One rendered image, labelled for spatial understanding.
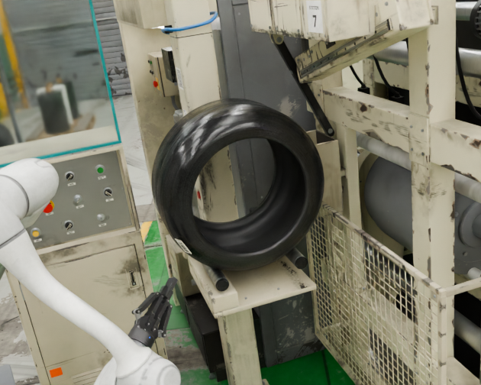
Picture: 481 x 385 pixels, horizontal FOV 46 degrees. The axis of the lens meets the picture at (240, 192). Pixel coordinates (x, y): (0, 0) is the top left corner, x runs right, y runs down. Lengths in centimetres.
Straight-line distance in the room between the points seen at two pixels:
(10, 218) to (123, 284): 109
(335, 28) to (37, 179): 86
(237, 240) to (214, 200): 18
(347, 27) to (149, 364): 96
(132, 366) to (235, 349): 109
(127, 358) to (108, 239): 103
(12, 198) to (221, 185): 89
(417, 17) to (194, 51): 83
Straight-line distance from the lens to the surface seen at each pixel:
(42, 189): 158
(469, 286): 166
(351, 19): 152
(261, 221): 213
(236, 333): 243
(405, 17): 148
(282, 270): 210
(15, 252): 147
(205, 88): 204
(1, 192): 149
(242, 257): 186
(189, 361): 309
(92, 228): 242
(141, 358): 143
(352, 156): 226
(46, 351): 261
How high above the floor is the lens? 182
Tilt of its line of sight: 21 degrees down
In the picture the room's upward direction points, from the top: 8 degrees counter-clockwise
